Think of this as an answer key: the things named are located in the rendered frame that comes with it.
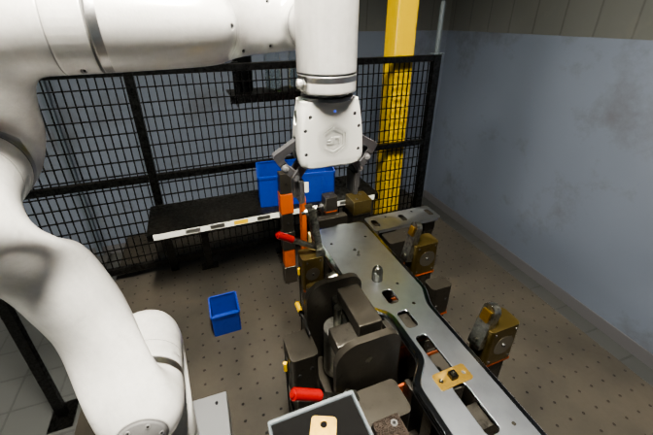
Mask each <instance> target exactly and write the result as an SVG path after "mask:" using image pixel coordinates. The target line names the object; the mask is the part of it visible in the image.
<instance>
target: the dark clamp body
mask: <svg viewBox="0 0 653 435"><path fill-rule="evenodd" d="M357 393H358V395H359V398H360V400H359V404H360V406H361V409H362V411H363V413H364V416H365V418H366V420H367V422H368V424H369V426H370V428H371V426H372V422H374V421H377V420H379V419H382V418H385V417H388V416H390V415H392V414H395V413H398V414H399V416H400V418H401V420H402V421H403V423H404V425H405V427H406V429H407V428H408V422H409V418H410V412H411V406H410V404H409V403H408V401H407V399H406V398H405V396H404V394H403V393H402V391H401V389H400V388H399V386H398V384H397V383H396V381H395V380H393V379H388V380H385V381H383V382H381V383H379V384H376V385H372V386H369V387H367V388H364V389H361V390H359V391H357Z"/></svg>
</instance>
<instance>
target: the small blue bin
mask: <svg viewBox="0 0 653 435"><path fill-rule="evenodd" d="M208 304H209V313H210V320H211V321H212V324H213V329H214V334H215V336H216V337H217V336H221V335H224V334H227V333H231V332H234V331H238V330H241V328H242V326H241V319H240V314H239V313H240V308H239V303H238V299H237V294H236V291H231V292H227V293H223V294H219V295H215V296H211V297H209V298H208Z"/></svg>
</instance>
